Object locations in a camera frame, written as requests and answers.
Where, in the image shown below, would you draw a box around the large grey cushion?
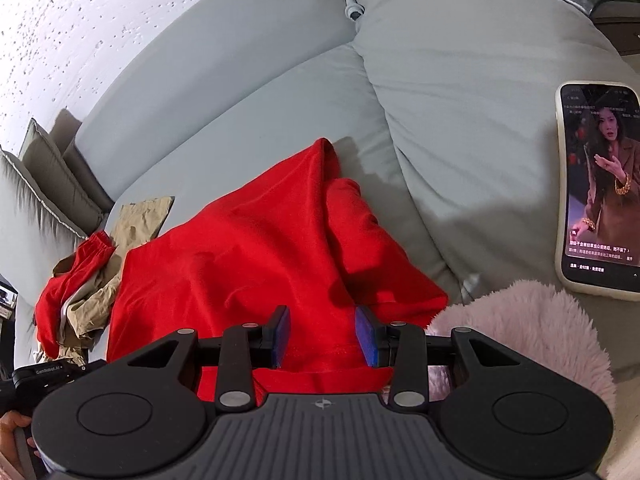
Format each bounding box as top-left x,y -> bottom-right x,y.
0,146 -> 89,282

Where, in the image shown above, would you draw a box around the khaki pants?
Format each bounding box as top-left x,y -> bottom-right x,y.
51,195 -> 177,362

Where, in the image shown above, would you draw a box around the bookshelf with books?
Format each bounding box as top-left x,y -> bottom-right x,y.
0,279 -> 22,324

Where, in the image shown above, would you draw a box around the pink fluffy pajamas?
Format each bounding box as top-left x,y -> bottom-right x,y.
424,279 -> 619,480

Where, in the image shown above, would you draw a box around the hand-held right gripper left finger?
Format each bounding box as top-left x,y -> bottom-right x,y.
122,305 -> 292,414

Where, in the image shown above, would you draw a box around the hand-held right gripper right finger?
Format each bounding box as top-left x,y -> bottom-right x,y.
354,306 -> 521,414

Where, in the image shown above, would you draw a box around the white cloth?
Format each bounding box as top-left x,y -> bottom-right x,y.
59,275 -> 108,333

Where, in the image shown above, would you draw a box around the red long-sleeve shirt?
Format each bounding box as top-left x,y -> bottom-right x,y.
106,137 -> 449,404

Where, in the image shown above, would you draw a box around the person's left hand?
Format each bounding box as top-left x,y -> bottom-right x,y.
0,409 -> 38,464

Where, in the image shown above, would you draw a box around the grey sofa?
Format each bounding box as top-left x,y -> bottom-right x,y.
0,0 -> 640,361

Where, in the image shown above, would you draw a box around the grey back cushion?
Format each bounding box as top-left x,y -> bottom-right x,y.
19,116 -> 114,234

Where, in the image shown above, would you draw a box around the puffy grey armrest cushion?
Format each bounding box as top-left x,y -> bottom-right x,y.
349,0 -> 640,307

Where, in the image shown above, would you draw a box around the red pants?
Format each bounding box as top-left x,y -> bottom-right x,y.
34,230 -> 117,362

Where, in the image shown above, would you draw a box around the dark side table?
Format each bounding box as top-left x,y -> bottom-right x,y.
589,0 -> 640,57

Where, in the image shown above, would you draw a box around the smartphone with white case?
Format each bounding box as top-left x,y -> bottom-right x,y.
554,80 -> 640,302

